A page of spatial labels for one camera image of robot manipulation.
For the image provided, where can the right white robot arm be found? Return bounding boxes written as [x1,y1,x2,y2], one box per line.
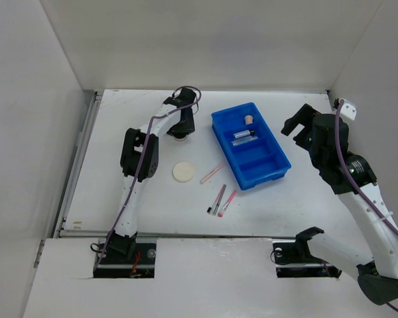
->
[273,99,398,305]

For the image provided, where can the black round compact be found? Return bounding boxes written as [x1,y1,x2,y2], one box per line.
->
[173,135,188,142]

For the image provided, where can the pink handle makeup brush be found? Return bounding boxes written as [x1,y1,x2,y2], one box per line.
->
[217,190,237,217]

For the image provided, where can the cream round powder puff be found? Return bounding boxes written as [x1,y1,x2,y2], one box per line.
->
[172,162,196,183]

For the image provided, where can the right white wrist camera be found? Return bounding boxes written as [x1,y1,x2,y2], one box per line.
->
[334,98,357,121]

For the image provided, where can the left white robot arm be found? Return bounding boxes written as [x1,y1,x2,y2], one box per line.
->
[105,86,202,263]

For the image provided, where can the left metal rail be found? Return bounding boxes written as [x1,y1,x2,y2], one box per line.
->
[48,90,104,239]

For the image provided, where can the clear plastic bottle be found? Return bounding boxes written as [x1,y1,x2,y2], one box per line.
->
[232,136,257,146]

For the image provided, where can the beige makeup sponge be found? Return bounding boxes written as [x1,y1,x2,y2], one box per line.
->
[245,115,253,125]

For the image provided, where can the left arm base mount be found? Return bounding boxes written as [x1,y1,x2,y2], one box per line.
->
[90,235,157,279]

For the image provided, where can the grey handle makeup brush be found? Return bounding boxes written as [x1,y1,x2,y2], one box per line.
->
[207,184,226,215]

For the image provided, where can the clear vial black cap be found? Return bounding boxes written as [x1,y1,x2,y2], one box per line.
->
[233,129,255,139]

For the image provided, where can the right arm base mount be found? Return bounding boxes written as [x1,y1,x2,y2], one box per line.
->
[270,240,342,279]

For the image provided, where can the blue compartment tray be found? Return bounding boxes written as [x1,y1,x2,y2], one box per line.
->
[211,102,291,191]

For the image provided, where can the pink lip pencil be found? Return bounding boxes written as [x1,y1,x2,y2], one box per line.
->
[200,162,225,184]

